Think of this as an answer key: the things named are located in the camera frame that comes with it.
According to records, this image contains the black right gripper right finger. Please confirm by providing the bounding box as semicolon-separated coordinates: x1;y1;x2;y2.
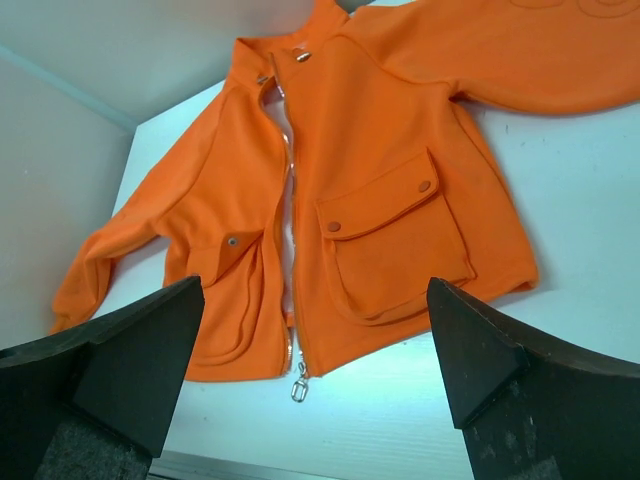
426;278;639;479

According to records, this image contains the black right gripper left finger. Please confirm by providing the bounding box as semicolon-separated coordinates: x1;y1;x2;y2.
1;276;204;479

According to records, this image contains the silver zipper pull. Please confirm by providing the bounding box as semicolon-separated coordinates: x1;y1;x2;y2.
290;361;309;403

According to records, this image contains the orange zip-up jacket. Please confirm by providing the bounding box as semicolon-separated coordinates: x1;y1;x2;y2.
52;1;639;382

